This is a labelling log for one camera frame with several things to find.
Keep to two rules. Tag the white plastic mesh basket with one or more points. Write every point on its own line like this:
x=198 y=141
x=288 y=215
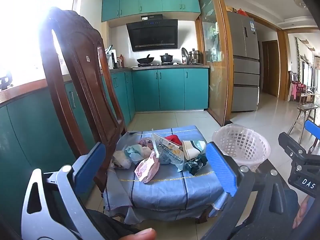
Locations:
x=240 y=142

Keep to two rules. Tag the pink garment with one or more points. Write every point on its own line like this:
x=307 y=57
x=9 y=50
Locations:
x=294 y=92

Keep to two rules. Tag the wooden side table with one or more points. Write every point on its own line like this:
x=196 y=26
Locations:
x=302 y=110

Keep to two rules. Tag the green wall vine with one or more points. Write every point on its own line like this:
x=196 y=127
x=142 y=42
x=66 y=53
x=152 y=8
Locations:
x=298 y=55

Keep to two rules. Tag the person's left hand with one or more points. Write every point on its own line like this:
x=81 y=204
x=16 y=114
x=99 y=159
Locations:
x=137 y=235

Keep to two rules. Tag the brown wooden room door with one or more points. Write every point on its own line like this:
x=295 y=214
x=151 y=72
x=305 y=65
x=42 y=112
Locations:
x=271 y=67

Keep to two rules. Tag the carved wooden chair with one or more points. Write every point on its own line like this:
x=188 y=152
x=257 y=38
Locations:
x=82 y=62

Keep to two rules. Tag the steel stock pot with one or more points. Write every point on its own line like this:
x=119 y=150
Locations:
x=195 y=57

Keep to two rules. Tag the red item on refrigerator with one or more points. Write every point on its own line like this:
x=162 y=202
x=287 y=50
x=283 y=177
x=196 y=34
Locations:
x=241 y=12

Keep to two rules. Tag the red wrapper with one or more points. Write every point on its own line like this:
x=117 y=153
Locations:
x=173 y=138

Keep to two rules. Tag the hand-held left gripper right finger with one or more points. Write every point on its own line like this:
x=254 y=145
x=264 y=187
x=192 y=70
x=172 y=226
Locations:
x=220 y=170

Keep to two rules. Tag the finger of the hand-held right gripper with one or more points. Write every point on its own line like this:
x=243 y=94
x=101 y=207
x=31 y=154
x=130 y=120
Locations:
x=290 y=143
x=313 y=128

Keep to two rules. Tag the brown bottle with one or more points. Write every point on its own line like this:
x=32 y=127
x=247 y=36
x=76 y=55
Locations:
x=121 y=61

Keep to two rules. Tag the pink wet wipe packet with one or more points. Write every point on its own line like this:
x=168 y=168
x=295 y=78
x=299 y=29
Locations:
x=146 y=168

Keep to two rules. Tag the black wok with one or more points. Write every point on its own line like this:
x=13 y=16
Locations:
x=145 y=60

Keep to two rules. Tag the bright window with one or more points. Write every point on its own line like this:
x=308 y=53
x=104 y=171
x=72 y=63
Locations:
x=27 y=30

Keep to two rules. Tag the white plastic bag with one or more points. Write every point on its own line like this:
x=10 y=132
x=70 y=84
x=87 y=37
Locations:
x=121 y=161

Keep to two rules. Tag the teal wall cabinets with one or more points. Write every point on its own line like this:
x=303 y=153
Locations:
x=150 y=2

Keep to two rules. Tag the dark cloth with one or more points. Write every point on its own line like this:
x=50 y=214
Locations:
x=110 y=222

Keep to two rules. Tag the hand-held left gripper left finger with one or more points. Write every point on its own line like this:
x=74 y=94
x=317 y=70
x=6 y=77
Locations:
x=91 y=166

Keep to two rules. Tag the blue checked cloth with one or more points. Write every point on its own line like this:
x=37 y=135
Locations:
x=162 y=192

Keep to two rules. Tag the steel pot lid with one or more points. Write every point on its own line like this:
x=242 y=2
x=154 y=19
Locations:
x=185 y=56

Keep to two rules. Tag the black range hood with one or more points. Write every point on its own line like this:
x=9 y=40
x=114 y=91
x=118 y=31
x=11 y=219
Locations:
x=152 y=35

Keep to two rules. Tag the wooden framed glass sliding door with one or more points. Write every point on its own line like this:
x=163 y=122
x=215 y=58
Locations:
x=215 y=55

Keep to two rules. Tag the gas stove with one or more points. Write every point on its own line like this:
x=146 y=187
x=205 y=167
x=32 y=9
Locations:
x=155 y=64

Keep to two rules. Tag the white paper cup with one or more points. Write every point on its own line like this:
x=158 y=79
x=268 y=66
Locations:
x=190 y=150

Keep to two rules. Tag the clear printed plastic package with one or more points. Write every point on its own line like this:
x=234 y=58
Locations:
x=172 y=155

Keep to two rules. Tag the dark green wrapper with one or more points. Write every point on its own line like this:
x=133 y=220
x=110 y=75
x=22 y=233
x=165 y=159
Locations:
x=196 y=165

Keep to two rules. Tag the white countertop appliance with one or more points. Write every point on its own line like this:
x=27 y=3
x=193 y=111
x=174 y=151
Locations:
x=113 y=58

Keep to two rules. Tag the round ceiling lamp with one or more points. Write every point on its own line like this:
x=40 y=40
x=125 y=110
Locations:
x=299 y=0

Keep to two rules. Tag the person's right hand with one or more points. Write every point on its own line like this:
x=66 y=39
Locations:
x=303 y=213

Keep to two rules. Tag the silver refrigerator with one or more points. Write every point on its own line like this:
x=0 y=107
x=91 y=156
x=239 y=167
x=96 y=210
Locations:
x=245 y=62

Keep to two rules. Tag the black cooking pot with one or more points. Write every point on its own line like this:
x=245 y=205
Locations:
x=166 y=58

